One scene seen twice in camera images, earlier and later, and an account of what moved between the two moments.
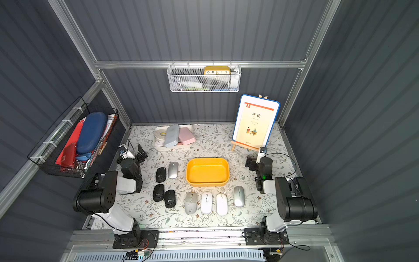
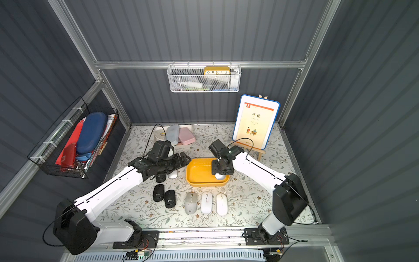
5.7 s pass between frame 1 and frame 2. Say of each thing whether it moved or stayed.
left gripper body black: moved
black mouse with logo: stayed
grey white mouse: stayed
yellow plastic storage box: stayed
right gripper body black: moved
